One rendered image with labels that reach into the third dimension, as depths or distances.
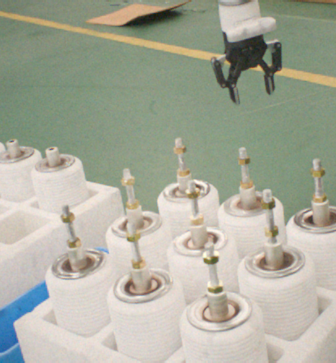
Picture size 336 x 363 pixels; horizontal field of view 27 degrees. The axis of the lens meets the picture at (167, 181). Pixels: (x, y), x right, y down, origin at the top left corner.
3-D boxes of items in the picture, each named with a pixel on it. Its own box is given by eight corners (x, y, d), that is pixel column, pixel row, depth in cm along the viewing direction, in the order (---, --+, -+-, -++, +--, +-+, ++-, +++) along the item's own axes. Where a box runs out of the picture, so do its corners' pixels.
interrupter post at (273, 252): (268, 271, 88) (265, 247, 86) (263, 261, 90) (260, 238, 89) (287, 266, 88) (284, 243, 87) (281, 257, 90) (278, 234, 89)
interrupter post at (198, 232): (189, 242, 97) (186, 221, 96) (206, 238, 98) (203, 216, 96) (194, 250, 95) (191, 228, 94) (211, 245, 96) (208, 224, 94)
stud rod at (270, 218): (268, 243, 88) (262, 189, 85) (276, 242, 88) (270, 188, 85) (269, 247, 88) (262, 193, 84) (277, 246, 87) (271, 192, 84)
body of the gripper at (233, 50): (255, 10, 136) (261, 54, 141) (213, 22, 136) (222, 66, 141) (269, 21, 130) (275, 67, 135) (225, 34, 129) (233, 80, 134)
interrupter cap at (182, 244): (168, 238, 99) (167, 234, 99) (219, 225, 100) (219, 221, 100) (180, 264, 93) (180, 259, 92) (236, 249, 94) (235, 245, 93)
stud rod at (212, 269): (211, 302, 81) (202, 245, 77) (216, 298, 81) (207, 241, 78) (219, 305, 80) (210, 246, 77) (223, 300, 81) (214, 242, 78)
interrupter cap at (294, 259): (253, 286, 85) (253, 281, 85) (238, 255, 92) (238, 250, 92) (313, 273, 86) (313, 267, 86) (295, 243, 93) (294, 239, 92)
